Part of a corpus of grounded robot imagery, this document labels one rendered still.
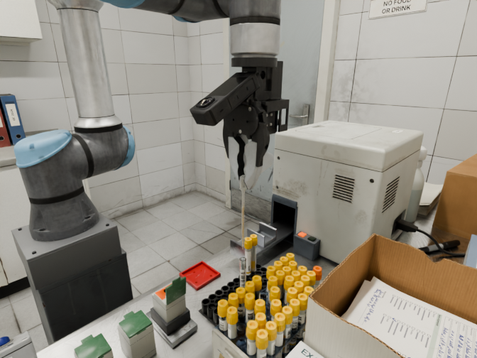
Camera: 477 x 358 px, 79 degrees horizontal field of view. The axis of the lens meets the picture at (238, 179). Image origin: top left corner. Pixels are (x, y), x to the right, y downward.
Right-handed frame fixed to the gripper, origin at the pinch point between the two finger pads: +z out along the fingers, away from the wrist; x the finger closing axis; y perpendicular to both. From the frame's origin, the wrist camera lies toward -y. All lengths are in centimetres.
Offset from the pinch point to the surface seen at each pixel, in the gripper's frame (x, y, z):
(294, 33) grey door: 96, 151, -43
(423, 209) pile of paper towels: -16, 70, 24
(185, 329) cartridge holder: 1.3, -13.0, 24.7
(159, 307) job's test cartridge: 5.3, -15.5, 20.8
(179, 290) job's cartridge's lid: 2.4, -12.8, 16.9
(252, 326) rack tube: -12.4, -11.0, 14.8
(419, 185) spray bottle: -15, 61, 13
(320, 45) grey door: 75, 151, -35
